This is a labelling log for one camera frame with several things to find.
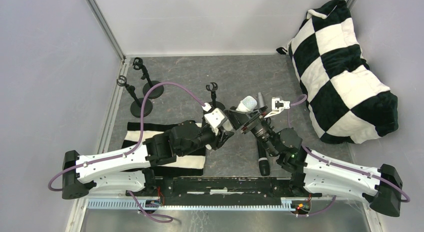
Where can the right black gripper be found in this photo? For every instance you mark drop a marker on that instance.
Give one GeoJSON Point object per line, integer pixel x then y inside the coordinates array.
{"type": "Point", "coordinates": [251, 123]}

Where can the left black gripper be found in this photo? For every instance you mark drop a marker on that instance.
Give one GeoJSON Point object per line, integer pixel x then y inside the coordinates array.
{"type": "Point", "coordinates": [224, 132]}

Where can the white microphone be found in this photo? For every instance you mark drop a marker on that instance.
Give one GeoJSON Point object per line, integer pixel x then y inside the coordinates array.
{"type": "Point", "coordinates": [248, 104]}

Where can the silver grey microphone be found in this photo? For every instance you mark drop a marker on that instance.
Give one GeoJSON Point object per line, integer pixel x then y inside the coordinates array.
{"type": "Point", "coordinates": [260, 100]}

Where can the black mic stand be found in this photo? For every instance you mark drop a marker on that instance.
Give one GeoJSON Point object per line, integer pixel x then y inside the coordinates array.
{"type": "Point", "coordinates": [212, 88]}
{"type": "Point", "coordinates": [138, 64]}
{"type": "Point", "coordinates": [135, 107]}

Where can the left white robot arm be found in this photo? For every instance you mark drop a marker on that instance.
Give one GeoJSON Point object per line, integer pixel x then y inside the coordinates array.
{"type": "Point", "coordinates": [149, 150]}

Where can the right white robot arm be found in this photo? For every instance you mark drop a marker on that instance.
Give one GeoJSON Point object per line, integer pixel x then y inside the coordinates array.
{"type": "Point", "coordinates": [315, 173]}

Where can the black mic stand back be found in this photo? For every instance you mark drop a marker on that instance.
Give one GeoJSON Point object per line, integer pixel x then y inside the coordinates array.
{"type": "Point", "coordinates": [138, 64]}

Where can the black microphone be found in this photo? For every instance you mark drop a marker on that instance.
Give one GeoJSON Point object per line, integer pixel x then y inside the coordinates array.
{"type": "Point", "coordinates": [263, 163]}

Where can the black white striped cloth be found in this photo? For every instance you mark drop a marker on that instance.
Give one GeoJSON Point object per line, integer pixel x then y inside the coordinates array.
{"type": "Point", "coordinates": [190, 165]}

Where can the black white checkered pillow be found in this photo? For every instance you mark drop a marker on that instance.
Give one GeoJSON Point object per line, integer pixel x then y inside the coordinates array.
{"type": "Point", "coordinates": [347, 103]}

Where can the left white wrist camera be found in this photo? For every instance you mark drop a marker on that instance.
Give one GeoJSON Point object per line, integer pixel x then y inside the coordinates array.
{"type": "Point", "coordinates": [215, 116]}

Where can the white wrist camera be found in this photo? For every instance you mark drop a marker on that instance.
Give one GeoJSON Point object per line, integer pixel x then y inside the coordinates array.
{"type": "Point", "coordinates": [277, 107]}
{"type": "Point", "coordinates": [215, 116]}

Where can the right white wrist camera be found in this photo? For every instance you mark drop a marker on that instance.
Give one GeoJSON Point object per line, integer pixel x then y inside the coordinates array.
{"type": "Point", "coordinates": [277, 107]}

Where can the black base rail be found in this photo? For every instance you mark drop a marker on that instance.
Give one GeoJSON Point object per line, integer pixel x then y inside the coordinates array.
{"type": "Point", "coordinates": [221, 191]}

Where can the white cable duct strip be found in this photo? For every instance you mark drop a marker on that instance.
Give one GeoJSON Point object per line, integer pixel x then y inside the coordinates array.
{"type": "Point", "coordinates": [153, 205]}

